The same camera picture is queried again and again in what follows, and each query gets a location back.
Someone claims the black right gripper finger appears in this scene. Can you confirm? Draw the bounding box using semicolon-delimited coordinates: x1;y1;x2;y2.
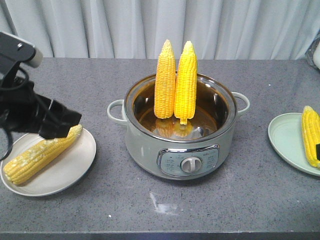
315;143;320;161

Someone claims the orange-yellow corn cob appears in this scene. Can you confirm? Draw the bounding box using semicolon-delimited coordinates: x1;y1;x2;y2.
154;39;176;119

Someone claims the bright yellow corn cob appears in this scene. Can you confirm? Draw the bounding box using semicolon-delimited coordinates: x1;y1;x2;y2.
173;40;198;125

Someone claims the black left camera cable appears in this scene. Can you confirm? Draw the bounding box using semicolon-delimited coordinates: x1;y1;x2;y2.
0;67;36;162

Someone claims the white round plate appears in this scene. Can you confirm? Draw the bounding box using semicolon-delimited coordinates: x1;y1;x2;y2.
0;128;97;197

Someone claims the white pleated curtain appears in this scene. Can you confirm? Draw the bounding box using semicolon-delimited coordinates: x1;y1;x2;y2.
0;0;320;60

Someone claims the light green round plate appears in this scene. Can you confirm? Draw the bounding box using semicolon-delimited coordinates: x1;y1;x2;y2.
267;112;320;177

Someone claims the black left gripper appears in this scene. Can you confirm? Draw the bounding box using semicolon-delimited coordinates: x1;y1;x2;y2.
4;94;82;140

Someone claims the green electric cooking pot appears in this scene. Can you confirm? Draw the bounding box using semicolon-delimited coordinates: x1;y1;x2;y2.
107;74;250;180

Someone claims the pale speckled corn cob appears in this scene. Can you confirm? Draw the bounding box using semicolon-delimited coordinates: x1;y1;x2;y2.
3;124;83;185

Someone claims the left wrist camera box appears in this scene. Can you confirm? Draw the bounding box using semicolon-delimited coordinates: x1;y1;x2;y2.
0;31;43;68

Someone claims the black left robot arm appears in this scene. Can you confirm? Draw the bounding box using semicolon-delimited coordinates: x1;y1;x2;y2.
0;61;82;140

